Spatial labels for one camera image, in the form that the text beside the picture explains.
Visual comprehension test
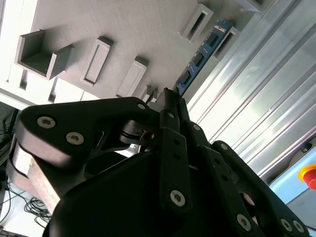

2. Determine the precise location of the blue RAM stick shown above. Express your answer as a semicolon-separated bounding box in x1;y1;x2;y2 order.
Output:
173;19;234;94

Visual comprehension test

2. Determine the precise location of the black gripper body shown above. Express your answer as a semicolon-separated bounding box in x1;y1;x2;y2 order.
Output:
43;119;279;237

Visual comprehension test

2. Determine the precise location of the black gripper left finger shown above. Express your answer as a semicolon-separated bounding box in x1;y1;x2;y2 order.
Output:
15;87;194;217

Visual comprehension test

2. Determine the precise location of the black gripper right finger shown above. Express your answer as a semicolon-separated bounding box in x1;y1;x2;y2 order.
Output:
175;95;310;237

